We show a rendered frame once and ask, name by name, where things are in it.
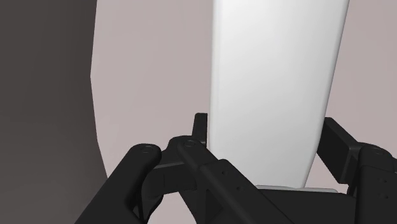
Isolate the tall white rounded object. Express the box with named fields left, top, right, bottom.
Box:
left=208, top=0, right=351, bottom=190

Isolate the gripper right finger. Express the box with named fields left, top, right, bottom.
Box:
left=316, top=116, right=397, bottom=224

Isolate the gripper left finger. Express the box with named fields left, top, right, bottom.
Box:
left=74, top=113, right=295, bottom=224

